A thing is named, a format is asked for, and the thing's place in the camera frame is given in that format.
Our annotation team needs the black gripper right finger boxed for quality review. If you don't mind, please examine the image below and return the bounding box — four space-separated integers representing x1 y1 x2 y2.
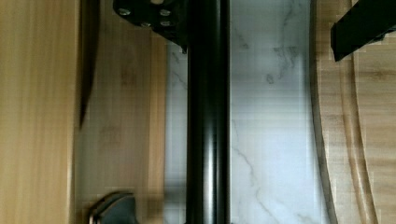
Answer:
331 0 396 62

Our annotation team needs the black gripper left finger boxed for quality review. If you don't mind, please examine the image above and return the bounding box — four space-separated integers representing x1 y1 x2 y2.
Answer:
113 0 189 53

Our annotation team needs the black drawer handle bar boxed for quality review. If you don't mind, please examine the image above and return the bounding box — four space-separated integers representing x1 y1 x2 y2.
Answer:
185 0 231 224

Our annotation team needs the wooden drawer box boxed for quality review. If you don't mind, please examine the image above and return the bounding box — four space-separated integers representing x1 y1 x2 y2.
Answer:
0 0 166 224

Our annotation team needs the wooden cutting board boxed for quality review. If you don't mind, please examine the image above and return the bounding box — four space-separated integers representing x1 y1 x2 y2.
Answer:
309 0 395 224

